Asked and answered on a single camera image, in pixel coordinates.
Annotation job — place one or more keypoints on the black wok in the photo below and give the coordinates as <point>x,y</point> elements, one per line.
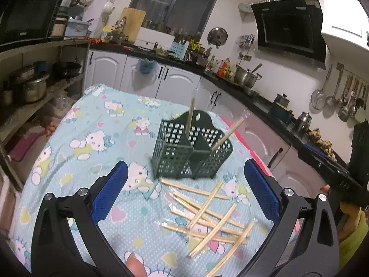
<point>66,68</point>

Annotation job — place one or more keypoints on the white wall cabinet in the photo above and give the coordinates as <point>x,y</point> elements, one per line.
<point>343,14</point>

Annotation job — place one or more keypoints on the steel pot on shelf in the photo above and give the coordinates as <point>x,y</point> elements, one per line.
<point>34,89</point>

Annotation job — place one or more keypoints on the blue plastic bag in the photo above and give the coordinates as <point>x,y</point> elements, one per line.
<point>146,66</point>

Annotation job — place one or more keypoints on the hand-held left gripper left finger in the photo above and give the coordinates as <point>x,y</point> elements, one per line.
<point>111,193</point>

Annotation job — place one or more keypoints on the blue knife block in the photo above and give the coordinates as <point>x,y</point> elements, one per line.
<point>178,49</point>

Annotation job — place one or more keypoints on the white hanging colander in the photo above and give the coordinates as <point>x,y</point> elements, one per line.
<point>108,8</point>

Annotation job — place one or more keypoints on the person's left hand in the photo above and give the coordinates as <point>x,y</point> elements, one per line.
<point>136,265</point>

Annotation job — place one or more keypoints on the yellow jar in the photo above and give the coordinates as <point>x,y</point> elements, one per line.
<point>106,34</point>

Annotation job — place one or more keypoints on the row of spice jars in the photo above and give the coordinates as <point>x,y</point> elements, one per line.
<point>173,31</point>

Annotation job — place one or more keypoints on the wooden cutting board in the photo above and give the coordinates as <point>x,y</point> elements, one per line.
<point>134,20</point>

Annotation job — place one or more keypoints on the wooden shelf rack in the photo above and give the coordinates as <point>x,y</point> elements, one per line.
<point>28,49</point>

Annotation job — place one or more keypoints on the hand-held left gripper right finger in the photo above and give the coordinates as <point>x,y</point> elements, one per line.
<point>261,190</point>

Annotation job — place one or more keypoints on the kitchen faucet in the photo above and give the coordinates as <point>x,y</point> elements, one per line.
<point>122,24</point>

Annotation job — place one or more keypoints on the hanging kitchen tools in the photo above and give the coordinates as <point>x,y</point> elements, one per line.
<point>246,44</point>

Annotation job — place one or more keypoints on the bamboo chopstick pair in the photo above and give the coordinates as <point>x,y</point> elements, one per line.
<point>230,132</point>
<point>190,115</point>

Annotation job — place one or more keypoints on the person's right forearm green sleeve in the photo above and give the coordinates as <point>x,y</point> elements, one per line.
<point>356,248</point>

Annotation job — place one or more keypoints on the steel kettle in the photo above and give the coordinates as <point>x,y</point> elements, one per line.
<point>304,122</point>

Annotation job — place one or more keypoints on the black microwave oven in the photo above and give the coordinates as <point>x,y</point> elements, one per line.
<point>26,17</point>

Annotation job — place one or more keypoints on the cartoon cat printed blanket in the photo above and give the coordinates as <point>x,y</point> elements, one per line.
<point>86,115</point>

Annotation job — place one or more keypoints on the person's right hand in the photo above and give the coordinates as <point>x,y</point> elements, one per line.
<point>347,216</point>

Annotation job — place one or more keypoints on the dark blue pot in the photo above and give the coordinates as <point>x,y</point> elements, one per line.
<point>281,111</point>

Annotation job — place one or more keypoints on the dark kitchen window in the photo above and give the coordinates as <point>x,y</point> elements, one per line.
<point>173,3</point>

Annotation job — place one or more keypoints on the hanging pot lid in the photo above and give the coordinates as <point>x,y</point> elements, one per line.
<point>217,36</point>

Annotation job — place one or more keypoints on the large stainless steel pot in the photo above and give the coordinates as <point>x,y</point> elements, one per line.
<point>245,76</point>

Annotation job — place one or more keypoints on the pile of ginger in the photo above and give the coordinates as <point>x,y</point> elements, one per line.
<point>321,142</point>

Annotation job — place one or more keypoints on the pile of bamboo chopsticks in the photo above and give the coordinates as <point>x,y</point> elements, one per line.
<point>205,205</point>

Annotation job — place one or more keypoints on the steel ladle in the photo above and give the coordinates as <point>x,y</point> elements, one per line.
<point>331,100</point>
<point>343,114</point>

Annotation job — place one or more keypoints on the white countertop box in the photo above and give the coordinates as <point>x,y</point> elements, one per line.
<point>155,36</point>

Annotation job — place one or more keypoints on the row of condiment bottles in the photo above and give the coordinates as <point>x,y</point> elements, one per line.
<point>222,67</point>

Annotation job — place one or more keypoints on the green plastic utensil basket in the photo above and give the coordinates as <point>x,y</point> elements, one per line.
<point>170,150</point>

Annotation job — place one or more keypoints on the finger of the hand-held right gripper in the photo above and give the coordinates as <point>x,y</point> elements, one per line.
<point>323,155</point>

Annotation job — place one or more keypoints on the black range hood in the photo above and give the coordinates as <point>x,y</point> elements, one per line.
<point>288,28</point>

